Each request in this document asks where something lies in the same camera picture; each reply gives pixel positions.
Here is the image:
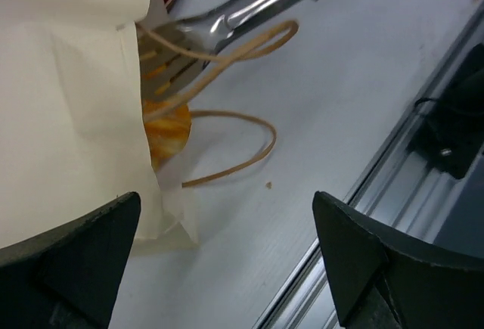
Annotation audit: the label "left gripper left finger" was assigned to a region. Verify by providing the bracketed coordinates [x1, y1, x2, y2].
[1, 192, 141, 328]

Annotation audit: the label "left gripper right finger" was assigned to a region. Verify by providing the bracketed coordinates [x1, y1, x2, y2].
[312, 192, 483, 328]

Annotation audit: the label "beige paper bag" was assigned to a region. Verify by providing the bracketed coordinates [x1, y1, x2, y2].
[1, 0, 198, 250]

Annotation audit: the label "metal tongs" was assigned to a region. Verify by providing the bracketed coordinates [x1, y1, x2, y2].
[138, 0, 302, 101]

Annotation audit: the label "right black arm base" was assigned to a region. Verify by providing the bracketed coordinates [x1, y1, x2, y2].
[408, 43, 483, 179]

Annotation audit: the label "flat round fake bread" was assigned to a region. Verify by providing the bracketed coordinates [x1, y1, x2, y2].
[144, 104, 192, 171]

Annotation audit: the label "aluminium rail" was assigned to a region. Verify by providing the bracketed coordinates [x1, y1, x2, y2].
[256, 9, 483, 328]

